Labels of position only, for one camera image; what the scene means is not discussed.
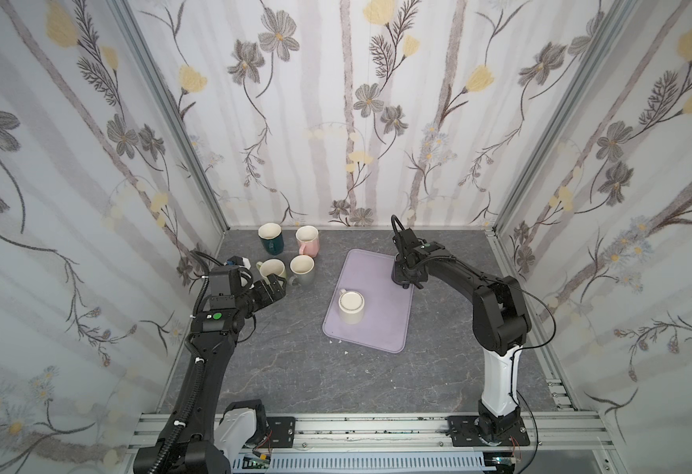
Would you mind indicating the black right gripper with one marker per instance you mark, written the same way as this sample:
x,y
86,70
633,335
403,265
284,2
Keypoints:
x,y
405,261

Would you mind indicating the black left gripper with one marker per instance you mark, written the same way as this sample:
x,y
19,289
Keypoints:
x,y
263,290

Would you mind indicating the light green mug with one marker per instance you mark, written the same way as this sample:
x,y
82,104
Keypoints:
x,y
272,267

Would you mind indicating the grey mug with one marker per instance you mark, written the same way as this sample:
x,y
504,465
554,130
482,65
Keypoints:
x,y
303,271

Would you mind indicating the dark teal mug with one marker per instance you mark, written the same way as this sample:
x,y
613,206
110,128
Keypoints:
x,y
271,238

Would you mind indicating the pink mug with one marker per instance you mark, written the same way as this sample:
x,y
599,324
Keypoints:
x,y
307,237

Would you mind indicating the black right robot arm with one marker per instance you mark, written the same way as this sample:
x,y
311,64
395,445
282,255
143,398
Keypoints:
x,y
500,323

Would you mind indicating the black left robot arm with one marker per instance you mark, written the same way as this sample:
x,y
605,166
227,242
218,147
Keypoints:
x,y
187,442

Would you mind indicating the cream white mug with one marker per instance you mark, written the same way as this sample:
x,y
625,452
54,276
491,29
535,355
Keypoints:
x,y
351,306

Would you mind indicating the lavender plastic tray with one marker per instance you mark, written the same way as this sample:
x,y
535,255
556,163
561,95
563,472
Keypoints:
x,y
385,323

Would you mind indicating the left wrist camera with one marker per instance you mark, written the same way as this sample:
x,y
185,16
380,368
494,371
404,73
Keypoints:
x,y
239,262

